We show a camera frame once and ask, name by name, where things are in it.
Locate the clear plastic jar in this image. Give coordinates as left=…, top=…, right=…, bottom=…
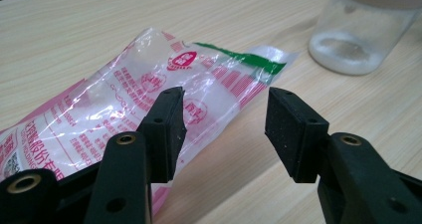
left=308, top=0, right=422, bottom=77

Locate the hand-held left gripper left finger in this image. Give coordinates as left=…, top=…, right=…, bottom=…
left=84, top=86, right=187, bottom=224

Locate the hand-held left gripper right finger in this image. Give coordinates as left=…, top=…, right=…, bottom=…
left=264, top=87, right=422, bottom=224

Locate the clear pink-printed plastic bag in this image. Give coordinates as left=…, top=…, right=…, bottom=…
left=0, top=27, right=300, bottom=218

